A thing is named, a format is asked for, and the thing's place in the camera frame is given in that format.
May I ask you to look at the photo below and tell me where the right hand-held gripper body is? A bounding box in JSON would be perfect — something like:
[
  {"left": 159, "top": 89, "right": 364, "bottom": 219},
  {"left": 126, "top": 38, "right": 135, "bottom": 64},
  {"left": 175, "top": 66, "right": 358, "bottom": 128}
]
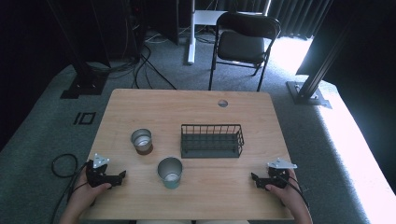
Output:
[{"left": 264, "top": 158, "right": 298, "bottom": 189}]

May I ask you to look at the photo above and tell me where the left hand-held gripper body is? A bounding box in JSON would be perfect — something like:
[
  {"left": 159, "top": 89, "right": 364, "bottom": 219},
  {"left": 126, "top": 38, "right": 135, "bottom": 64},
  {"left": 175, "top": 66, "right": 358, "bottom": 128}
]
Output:
[{"left": 86, "top": 152, "right": 115, "bottom": 189}]

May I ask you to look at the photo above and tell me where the brown metal cup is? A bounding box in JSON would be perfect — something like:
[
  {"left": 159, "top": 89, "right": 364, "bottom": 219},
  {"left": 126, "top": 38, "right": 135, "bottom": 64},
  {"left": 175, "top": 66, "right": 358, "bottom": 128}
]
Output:
[{"left": 130, "top": 128, "right": 154, "bottom": 156}]

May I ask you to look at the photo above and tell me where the teal metal cup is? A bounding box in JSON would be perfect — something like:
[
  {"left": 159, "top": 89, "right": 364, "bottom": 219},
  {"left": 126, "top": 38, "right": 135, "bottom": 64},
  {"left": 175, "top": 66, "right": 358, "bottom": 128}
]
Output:
[{"left": 157, "top": 157, "right": 184, "bottom": 189}]

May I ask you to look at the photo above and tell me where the black wire basket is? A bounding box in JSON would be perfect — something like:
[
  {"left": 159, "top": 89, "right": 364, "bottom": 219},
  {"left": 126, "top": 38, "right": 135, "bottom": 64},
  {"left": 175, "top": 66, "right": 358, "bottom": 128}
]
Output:
[{"left": 180, "top": 123, "right": 246, "bottom": 160}]

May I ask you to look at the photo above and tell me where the person's right hand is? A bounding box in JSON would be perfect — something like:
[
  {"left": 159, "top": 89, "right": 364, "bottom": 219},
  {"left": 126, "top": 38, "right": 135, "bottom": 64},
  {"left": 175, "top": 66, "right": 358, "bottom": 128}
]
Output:
[{"left": 264, "top": 170, "right": 304, "bottom": 208}]

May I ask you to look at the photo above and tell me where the person's left hand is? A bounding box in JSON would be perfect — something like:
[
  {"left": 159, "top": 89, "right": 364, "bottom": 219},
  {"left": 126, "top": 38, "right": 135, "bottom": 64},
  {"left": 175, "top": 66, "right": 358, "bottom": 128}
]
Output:
[{"left": 69, "top": 172, "right": 112, "bottom": 208}]

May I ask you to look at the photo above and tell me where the black folding chair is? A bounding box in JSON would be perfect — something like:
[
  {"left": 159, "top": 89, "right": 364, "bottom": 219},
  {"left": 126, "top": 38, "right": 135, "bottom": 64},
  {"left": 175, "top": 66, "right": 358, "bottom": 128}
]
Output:
[{"left": 208, "top": 11, "right": 282, "bottom": 92}]

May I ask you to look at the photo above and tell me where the dark equipment cabinet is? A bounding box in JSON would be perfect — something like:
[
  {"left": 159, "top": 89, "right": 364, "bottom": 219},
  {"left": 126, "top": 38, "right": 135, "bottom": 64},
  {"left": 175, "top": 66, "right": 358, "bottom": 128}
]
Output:
[{"left": 129, "top": 0, "right": 180, "bottom": 60}]

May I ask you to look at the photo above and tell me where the dark pleated curtain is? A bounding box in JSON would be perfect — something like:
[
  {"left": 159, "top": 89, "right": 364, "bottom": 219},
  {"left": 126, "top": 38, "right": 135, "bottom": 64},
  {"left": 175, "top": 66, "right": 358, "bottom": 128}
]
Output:
[{"left": 267, "top": 0, "right": 334, "bottom": 40}]

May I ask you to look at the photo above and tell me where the right hand-held gripper cable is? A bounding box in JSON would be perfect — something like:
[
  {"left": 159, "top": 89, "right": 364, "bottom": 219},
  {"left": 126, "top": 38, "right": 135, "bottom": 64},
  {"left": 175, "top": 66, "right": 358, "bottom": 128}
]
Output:
[{"left": 278, "top": 172, "right": 310, "bottom": 210}]

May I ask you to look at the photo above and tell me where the hand-held gripper cable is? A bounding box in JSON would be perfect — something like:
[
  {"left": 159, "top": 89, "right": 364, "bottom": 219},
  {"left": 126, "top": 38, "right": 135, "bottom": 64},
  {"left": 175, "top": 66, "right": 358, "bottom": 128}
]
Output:
[
  {"left": 278, "top": 172, "right": 310, "bottom": 210},
  {"left": 65, "top": 161, "right": 92, "bottom": 208}
]

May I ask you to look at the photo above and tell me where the left hand-held gripper cable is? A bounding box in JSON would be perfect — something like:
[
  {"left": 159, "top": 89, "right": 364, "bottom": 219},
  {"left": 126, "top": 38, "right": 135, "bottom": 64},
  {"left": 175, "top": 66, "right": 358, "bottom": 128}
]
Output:
[{"left": 65, "top": 161, "right": 92, "bottom": 208}]

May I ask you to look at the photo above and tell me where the black looped cable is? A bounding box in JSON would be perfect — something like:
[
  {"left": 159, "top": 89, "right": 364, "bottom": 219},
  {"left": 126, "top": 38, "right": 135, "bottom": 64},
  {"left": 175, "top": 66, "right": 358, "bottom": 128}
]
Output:
[{"left": 50, "top": 153, "right": 79, "bottom": 224}]

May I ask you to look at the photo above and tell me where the metal stand with base plate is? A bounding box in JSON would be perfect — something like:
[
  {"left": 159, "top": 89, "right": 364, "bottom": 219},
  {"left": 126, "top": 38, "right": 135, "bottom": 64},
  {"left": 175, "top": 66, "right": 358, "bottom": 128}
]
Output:
[{"left": 286, "top": 18, "right": 349, "bottom": 109}]

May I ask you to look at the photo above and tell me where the black stand with base plate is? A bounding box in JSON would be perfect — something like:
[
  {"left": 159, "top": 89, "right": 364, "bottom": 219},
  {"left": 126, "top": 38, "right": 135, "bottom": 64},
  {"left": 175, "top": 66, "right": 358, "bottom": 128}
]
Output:
[{"left": 46, "top": 0, "right": 110, "bottom": 100}]

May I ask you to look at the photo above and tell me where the bundle of black cables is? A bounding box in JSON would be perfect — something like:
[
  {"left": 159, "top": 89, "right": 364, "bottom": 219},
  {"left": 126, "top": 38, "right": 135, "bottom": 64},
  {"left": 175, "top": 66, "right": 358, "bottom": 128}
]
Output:
[{"left": 87, "top": 43, "right": 177, "bottom": 91}]

